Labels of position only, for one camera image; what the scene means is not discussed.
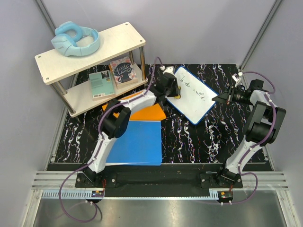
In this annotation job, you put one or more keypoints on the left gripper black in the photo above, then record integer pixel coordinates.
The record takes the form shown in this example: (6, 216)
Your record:
(175, 91)

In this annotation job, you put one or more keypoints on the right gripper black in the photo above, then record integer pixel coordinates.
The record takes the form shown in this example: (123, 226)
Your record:
(221, 98)

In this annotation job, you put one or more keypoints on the yellow bone shaped eraser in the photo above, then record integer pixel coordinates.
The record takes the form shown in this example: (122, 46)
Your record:
(178, 90)

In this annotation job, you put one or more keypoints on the blue framed whiteboard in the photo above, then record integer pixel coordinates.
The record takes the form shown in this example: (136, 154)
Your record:
(196, 96)

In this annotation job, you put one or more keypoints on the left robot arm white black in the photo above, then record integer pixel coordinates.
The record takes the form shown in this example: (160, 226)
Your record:
(115, 119)

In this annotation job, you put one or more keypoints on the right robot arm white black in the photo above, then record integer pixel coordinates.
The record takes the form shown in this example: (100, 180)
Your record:
(261, 128)

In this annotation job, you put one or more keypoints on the orange folder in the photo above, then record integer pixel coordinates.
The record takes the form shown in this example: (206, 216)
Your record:
(150, 113)

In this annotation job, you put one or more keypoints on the Little Women book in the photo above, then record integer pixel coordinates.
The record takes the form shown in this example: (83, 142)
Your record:
(123, 72)

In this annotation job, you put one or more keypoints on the blue folder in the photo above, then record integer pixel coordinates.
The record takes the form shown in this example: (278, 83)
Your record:
(140, 145)

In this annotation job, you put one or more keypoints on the teal paperback book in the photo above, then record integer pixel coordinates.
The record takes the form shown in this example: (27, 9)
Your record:
(101, 85)

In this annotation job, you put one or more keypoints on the white two tier shelf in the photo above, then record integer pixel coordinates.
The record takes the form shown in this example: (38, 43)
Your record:
(117, 40)

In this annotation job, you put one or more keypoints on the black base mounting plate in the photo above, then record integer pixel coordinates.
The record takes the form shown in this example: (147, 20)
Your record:
(177, 178)

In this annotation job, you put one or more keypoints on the light blue headphones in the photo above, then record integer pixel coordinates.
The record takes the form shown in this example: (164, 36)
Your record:
(68, 34)

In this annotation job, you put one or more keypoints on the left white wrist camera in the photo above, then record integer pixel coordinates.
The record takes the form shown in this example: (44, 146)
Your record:
(169, 69)

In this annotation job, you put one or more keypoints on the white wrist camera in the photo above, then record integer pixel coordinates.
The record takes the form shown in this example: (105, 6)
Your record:
(237, 77)
(169, 69)

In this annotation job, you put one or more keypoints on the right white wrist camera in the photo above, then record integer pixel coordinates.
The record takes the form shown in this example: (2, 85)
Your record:
(237, 77)

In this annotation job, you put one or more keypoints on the aluminium rail frame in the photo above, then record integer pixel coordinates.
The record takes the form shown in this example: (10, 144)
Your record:
(56, 185)

